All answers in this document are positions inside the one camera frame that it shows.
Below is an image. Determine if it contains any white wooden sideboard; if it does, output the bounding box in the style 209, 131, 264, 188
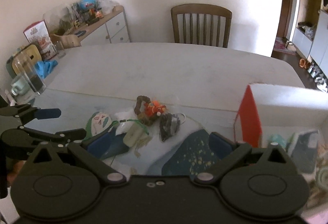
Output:
50, 5, 130, 49

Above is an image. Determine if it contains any blue globe toy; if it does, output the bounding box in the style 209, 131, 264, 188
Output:
78, 0, 97, 11

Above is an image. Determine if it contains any orange crochet fish keychain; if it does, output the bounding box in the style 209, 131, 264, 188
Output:
144, 100, 167, 117

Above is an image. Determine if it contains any blue cloth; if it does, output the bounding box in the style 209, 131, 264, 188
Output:
34, 60, 58, 79

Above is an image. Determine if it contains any white tall cabinet unit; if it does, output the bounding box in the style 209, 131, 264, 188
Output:
292, 10, 328, 76

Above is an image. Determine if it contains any pale green soap bag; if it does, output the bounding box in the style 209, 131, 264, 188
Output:
123, 121, 150, 148

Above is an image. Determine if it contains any brown bead bracelet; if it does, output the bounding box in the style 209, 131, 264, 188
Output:
134, 95, 157, 126

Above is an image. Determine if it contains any blue speckled round placemat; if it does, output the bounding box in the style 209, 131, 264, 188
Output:
146, 129, 220, 177

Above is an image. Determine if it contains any mint green mug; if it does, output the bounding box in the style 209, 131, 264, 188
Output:
11, 74, 31, 96

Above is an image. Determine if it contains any red white cardboard box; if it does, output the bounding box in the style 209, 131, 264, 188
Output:
233, 82, 328, 189

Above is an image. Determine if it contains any clear drinking glass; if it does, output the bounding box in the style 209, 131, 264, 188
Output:
12, 51, 46, 95

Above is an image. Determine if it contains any green cartoon plush pillow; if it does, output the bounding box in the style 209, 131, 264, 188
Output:
83, 111, 118, 141

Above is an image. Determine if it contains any dark grey wipes packet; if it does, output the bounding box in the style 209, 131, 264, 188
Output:
287, 130, 320, 174

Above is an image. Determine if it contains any brown wooden chair far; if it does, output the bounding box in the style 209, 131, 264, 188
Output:
171, 4, 232, 48

